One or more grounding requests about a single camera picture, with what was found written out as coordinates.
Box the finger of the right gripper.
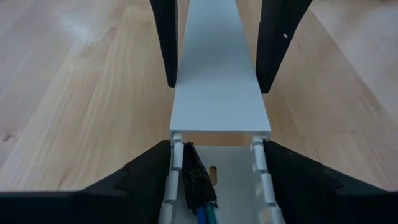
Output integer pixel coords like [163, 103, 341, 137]
[255, 0, 313, 95]
[149, 0, 180, 89]

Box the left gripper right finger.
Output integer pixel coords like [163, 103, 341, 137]
[262, 139, 398, 224]

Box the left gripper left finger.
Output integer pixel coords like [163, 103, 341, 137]
[0, 139, 173, 224]

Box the white duct cover strip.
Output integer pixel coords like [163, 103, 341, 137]
[169, 0, 272, 141]

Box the white slotted cable duct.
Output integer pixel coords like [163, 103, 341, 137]
[157, 132, 286, 224]

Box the bundle of coloured wires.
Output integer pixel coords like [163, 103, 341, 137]
[195, 203, 209, 224]

